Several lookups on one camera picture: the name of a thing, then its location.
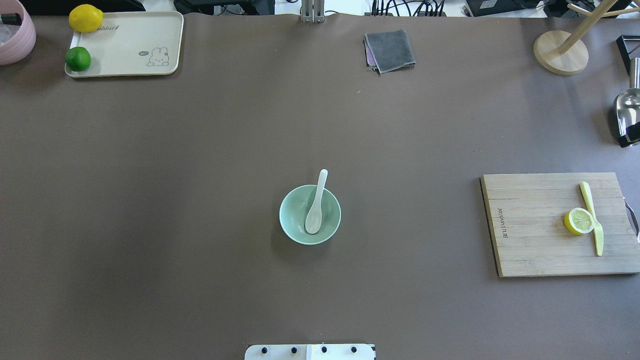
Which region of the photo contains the grey folded cloth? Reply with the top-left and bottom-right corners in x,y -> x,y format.
364,29 -> 416,75

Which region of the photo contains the cream rabbit print tray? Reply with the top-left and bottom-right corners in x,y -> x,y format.
64,11 -> 185,78

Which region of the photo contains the white ceramic spoon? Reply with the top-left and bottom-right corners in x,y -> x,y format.
304,169 -> 329,235

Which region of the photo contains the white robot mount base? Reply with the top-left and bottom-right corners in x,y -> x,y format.
244,342 -> 377,360

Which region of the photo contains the bamboo cutting board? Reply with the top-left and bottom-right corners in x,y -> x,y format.
479,172 -> 640,277

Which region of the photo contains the yellow plastic knife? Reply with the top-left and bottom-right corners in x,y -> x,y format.
579,181 -> 605,256

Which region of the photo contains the light green ceramic bowl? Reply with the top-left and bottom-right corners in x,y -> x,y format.
279,184 -> 342,246

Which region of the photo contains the pink cloth under grey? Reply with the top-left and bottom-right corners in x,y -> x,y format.
363,40 -> 378,72

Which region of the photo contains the metal scoop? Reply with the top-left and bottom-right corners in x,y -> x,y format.
615,57 -> 640,148

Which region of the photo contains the wooden mug tree stand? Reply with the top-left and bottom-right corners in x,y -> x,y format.
533,0 -> 640,76

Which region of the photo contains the pink ribbed bowl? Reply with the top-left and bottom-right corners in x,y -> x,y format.
0,0 -> 36,66

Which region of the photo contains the halved yellow lemon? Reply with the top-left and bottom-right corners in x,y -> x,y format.
563,207 -> 594,236

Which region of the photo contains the green lime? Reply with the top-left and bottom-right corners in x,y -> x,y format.
65,47 -> 92,72

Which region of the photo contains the whole yellow lemon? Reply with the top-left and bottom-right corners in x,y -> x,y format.
68,4 -> 104,34

